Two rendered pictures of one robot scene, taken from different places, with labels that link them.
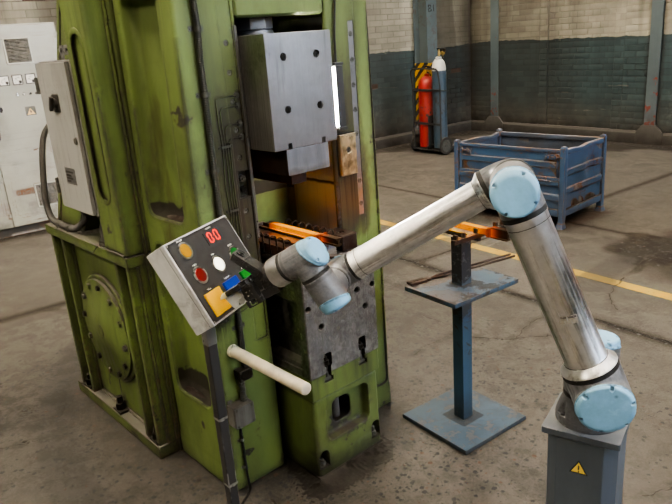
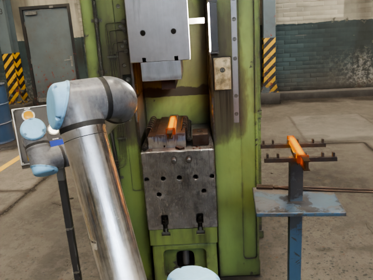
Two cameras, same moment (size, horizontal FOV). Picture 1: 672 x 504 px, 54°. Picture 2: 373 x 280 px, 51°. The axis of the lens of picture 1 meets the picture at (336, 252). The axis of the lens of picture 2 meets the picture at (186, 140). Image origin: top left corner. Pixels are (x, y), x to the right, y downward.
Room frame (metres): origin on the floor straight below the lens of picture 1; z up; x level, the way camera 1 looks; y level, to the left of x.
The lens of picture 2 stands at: (1.04, -1.33, 1.51)
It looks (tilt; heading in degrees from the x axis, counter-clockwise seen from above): 16 degrees down; 43
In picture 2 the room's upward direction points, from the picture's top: 4 degrees counter-clockwise
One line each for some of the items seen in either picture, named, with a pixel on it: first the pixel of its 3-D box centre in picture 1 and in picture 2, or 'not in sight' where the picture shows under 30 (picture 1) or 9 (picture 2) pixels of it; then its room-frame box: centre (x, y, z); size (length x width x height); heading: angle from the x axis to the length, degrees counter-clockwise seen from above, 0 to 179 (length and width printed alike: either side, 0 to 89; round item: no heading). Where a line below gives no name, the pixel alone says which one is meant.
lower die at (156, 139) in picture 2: (283, 241); (169, 130); (2.57, 0.21, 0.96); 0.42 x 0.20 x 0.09; 41
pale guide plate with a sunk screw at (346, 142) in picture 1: (347, 154); (222, 73); (2.72, -0.08, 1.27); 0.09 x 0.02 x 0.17; 131
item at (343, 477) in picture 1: (342, 464); not in sight; (2.38, 0.04, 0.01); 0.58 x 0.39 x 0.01; 131
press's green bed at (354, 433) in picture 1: (307, 391); (186, 239); (2.62, 0.18, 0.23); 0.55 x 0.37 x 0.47; 41
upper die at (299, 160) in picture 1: (274, 154); (164, 66); (2.57, 0.21, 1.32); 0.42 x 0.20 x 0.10; 41
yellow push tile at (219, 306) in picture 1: (217, 301); not in sight; (1.84, 0.37, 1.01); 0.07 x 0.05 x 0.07; 156
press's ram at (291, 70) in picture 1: (276, 88); (168, 19); (2.60, 0.18, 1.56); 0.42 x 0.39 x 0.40; 41
